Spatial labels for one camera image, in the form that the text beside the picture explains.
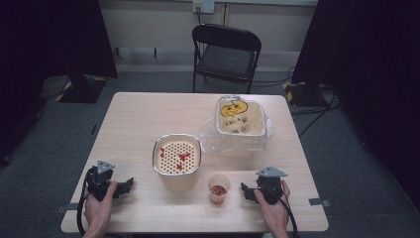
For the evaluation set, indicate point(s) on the clear plastic bag yellow print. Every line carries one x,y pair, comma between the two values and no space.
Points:
228,143

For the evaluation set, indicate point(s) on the grey table clamp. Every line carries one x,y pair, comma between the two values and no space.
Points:
66,209
319,202

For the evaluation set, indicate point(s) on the beige bin lined with bag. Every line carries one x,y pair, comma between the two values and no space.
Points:
246,124

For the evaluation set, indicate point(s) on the dark curtain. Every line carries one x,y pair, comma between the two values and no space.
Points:
39,49
373,66

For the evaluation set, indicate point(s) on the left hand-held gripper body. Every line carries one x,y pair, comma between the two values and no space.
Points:
99,180

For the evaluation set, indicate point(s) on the beige perforated strainer insert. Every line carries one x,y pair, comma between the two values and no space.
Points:
173,155

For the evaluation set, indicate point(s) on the clear plastic cup red sauce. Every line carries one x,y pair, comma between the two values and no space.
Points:
218,190

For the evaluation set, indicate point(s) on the person's left hand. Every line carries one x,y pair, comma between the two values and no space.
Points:
99,211

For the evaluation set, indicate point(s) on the black folding chair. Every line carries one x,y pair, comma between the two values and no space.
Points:
226,58

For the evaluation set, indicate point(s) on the black stand base striped tape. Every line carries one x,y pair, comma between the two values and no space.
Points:
303,94

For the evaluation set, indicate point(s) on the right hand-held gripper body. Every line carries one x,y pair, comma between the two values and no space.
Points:
270,185

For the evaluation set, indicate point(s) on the red food scrap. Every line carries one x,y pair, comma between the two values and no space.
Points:
162,152
179,166
183,156

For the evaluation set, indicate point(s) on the white wall outlet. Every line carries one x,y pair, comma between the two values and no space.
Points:
203,6

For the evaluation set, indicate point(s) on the beige bin with metal rim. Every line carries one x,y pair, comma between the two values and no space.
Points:
181,180

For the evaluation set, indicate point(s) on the person's right hand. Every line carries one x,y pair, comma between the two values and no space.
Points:
275,214

